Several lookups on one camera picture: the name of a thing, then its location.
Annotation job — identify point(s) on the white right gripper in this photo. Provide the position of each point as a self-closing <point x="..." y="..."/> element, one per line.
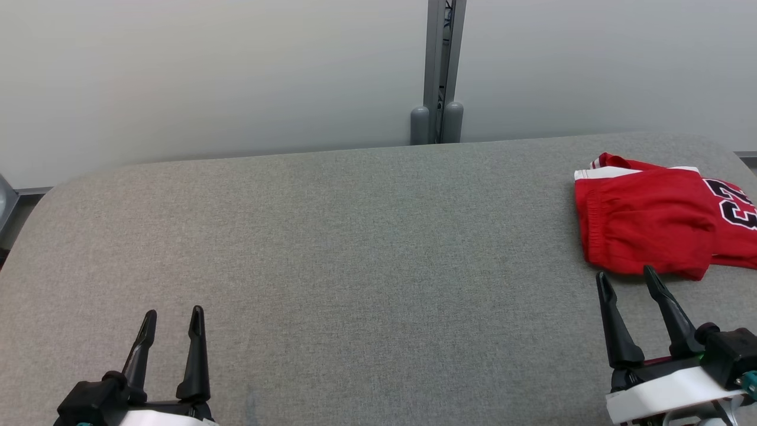
<point x="662" y="393"/>

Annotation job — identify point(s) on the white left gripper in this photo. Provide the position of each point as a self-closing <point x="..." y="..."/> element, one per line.
<point x="165" y="417"/>

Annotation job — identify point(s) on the red white sports shorts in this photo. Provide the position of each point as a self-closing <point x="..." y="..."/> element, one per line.
<point x="644" y="219"/>

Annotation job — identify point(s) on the red white jersey shirt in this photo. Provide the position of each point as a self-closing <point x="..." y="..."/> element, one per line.
<point x="736" y="245"/>

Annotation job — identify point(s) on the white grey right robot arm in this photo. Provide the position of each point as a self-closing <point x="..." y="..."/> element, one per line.
<point x="709" y="421"/>

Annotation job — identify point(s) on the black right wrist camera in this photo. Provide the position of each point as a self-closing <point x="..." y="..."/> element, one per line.
<point x="730" y="355"/>

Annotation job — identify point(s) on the teal right camera connector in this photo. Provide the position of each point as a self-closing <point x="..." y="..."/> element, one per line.
<point x="751" y="381"/>

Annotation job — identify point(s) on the grey partition post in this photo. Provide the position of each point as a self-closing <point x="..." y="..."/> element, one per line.
<point x="455" y="118"/>
<point x="432" y="59"/>

